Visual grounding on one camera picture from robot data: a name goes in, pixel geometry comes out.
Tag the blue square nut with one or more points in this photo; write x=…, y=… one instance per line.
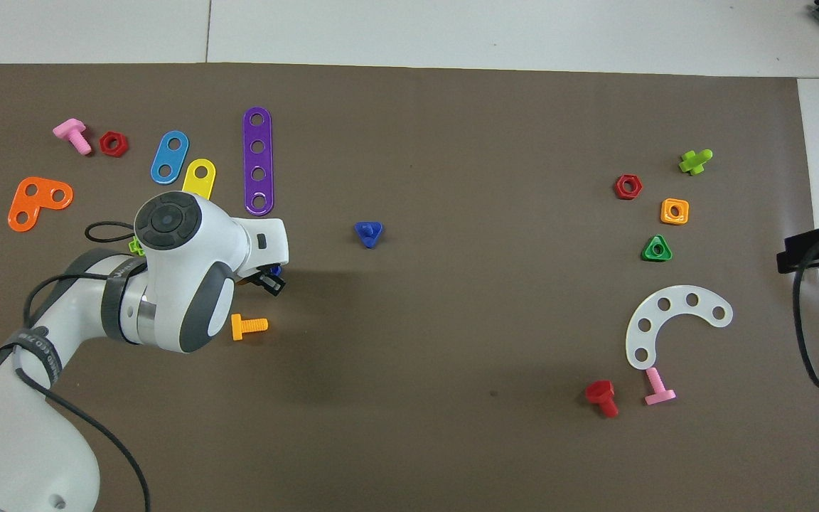
x=274, y=270

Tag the blue triangle-head screw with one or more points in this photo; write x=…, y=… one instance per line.
x=368, y=233

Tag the orange plastic screw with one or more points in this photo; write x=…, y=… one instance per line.
x=239, y=327

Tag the lime cross nut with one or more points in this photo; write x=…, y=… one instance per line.
x=134, y=247

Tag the lime cross-head screw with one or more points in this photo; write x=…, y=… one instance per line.
x=694, y=163

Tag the orange square nut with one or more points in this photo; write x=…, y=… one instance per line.
x=665, y=212

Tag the green triangle nut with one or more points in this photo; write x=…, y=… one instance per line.
x=648, y=254

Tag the red hexagon nut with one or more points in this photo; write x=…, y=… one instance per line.
x=618, y=187
x=103, y=144

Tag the pink plastic screw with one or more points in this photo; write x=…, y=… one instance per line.
x=68, y=130
x=658, y=395

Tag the red plastic screw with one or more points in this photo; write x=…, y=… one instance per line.
x=600, y=391

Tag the yellow three-hole plate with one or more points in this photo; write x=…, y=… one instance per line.
x=200, y=186

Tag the purple four-hole plate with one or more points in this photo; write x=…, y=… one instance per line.
x=258, y=133

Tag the white curved five-hole plate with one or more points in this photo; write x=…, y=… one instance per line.
x=678, y=299

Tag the blue two-hole plate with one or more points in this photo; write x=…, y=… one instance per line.
x=169, y=158

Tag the brown table mat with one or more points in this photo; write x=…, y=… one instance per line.
x=452, y=142

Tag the orange heart three-hole plate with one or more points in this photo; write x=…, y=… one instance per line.
x=38, y=200

